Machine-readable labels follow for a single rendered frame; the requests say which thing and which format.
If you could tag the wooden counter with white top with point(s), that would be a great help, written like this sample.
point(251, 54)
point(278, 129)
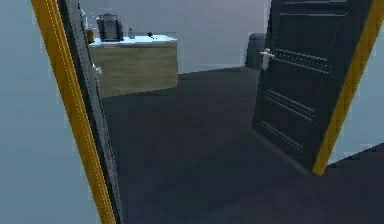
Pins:
point(136, 65)

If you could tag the small grey shaker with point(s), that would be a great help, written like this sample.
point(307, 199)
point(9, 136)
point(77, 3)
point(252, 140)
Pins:
point(131, 33)

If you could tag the orange brown jar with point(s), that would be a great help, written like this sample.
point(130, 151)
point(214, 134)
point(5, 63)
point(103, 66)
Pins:
point(90, 36)

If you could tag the yellow door frame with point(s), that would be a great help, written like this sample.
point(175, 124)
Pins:
point(71, 100)

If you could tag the grey round bin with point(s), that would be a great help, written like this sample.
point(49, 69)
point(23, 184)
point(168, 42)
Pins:
point(256, 50)

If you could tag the small black object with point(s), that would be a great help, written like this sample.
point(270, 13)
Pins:
point(150, 35)

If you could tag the black coffee machine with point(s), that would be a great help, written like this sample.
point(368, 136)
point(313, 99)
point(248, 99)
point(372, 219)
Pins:
point(110, 27)

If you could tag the pale clear bottle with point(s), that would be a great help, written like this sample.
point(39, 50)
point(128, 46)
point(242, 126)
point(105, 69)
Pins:
point(84, 20)

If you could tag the black panelled room door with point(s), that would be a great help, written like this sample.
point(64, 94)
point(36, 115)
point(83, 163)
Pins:
point(300, 83)

